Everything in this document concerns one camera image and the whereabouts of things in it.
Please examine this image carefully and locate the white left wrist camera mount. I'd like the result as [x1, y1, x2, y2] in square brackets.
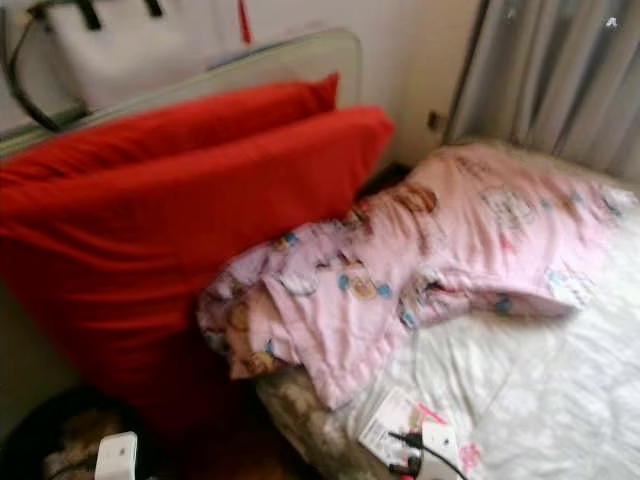
[95, 431, 138, 480]

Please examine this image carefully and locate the black waste bin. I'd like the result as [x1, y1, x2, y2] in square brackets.
[0, 388, 131, 480]

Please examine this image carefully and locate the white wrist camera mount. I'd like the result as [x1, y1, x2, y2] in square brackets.
[95, 431, 138, 480]
[420, 420, 461, 480]

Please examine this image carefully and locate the white bag with black handles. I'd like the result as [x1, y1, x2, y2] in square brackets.
[5, 0, 251, 131]

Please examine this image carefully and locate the grey curtain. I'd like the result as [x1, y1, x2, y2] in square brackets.
[445, 0, 640, 181]

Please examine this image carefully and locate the pink and white magazine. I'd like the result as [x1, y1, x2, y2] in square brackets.
[358, 388, 481, 476]

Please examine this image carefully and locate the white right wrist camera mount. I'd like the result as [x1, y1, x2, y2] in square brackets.
[420, 420, 461, 480]

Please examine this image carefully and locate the pink cartoon print blanket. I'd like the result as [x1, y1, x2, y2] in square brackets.
[198, 140, 626, 409]

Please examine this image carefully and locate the bed with grey floral sheet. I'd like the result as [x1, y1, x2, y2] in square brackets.
[255, 150, 640, 480]

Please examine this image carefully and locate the large red cushion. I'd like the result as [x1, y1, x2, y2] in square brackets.
[0, 73, 341, 191]
[0, 105, 396, 431]

